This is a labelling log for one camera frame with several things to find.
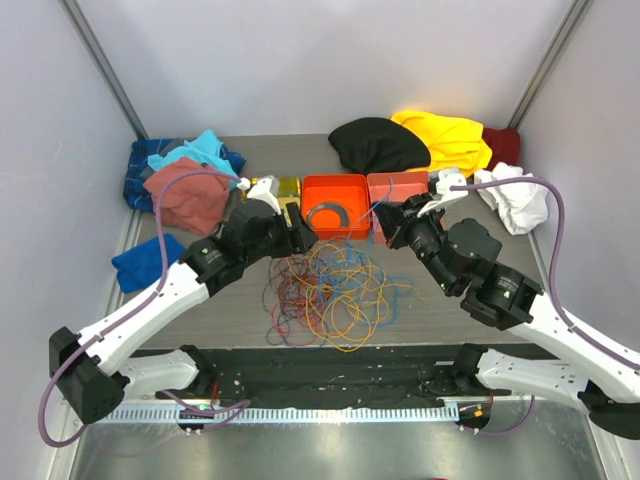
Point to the blue plaid cloth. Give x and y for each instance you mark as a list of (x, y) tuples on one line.
[(138, 170)]

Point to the yellow cloth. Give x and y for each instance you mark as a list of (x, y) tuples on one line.
[(451, 141)]

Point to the cyan cloth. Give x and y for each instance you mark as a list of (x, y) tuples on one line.
[(206, 150)]

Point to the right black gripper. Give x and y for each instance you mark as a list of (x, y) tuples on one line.
[(399, 218)]

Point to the right aluminium frame post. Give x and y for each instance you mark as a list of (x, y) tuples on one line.
[(577, 11)]

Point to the aluminium frame post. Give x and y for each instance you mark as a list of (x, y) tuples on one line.
[(90, 41), (577, 11)]

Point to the left aluminium frame post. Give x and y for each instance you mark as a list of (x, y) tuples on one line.
[(90, 41)]

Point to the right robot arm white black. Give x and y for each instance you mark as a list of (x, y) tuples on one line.
[(589, 371)]

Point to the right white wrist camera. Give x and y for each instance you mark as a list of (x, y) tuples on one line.
[(446, 187)]

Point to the royal blue cloth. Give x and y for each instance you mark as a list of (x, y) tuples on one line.
[(139, 267)]

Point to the salmon pink square tray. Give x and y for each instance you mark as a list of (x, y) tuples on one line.
[(396, 186)]

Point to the gold tin box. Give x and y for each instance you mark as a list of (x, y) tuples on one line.
[(289, 191)]

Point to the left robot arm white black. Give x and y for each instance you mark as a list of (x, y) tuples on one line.
[(95, 369)]

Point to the black cloth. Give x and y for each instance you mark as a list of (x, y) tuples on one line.
[(378, 145)]

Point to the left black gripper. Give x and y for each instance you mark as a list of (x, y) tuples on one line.
[(296, 240)]

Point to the dark red cloth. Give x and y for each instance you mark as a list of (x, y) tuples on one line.
[(505, 145)]

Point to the orange square tray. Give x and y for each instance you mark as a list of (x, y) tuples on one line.
[(336, 205)]

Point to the white cloth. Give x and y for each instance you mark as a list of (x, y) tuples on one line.
[(520, 206)]

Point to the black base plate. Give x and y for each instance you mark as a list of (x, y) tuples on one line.
[(375, 377)]

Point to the white slotted cable duct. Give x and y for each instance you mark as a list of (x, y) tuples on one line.
[(164, 412)]

